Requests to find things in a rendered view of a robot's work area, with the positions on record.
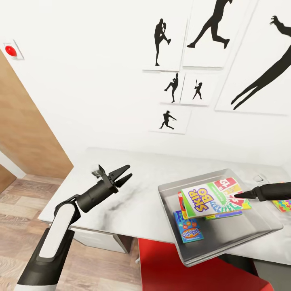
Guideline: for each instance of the board game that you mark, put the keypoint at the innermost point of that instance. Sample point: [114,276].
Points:
[189,229]
[207,218]
[212,198]

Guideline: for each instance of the jigsaw puzzle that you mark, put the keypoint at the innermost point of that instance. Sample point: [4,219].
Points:
[283,205]

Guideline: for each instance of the toy box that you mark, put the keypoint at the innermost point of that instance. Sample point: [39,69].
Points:
[220,235]

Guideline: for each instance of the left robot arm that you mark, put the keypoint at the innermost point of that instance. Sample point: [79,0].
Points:
[46,263]

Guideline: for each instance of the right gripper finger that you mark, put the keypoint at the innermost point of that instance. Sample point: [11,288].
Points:
[248,194]

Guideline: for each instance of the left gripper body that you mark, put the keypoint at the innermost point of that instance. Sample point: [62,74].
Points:
[102,190]

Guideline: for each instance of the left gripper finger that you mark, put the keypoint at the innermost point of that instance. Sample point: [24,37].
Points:
[122,181]
[114,175]

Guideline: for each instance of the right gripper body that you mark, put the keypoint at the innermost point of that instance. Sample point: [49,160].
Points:
[270,192]

